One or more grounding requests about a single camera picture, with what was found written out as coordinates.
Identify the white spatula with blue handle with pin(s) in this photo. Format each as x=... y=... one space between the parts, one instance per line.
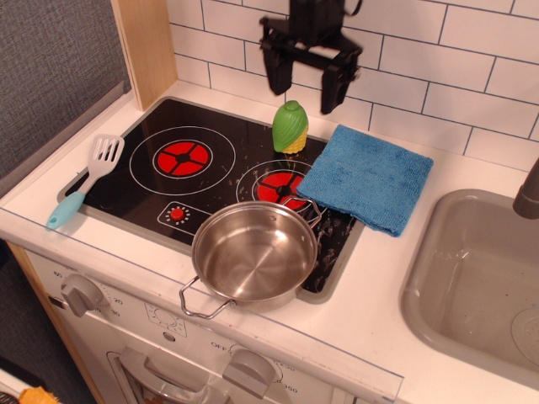
x=103 y=158

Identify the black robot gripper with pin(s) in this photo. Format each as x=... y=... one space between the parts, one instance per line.
x=312 y=35

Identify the orange object at floor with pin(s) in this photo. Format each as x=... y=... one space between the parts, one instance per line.
x=32 y=395

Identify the grey toy sink basin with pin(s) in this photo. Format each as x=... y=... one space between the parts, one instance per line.
x=472 y=291

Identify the grey oven door handle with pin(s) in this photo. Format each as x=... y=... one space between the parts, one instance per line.
x=145 y=385

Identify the grey timer knob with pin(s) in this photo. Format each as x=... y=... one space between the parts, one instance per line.
x=81 y=294

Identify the grey faucet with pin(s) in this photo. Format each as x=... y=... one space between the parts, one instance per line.
x=526 y=202

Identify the blue folded cloth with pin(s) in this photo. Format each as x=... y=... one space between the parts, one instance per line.
x=373 y=180

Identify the wooden side post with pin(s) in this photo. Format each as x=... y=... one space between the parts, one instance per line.
x=147 y=44

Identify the stainless steel pot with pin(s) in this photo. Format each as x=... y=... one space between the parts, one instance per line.
x=255 y=254

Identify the green and yellow toy corn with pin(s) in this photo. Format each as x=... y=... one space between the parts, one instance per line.
x=290 y=127

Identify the grey oven knob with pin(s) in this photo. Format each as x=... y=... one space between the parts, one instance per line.
x=250 y=372

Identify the black toy stovetop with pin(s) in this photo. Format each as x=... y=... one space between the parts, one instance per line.
x=183 y=162

